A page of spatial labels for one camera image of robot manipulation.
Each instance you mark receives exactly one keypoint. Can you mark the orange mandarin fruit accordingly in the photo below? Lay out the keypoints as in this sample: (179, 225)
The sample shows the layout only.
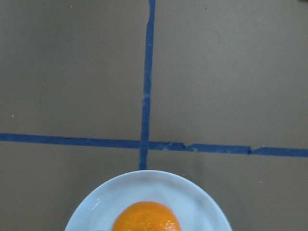
(146, 216)

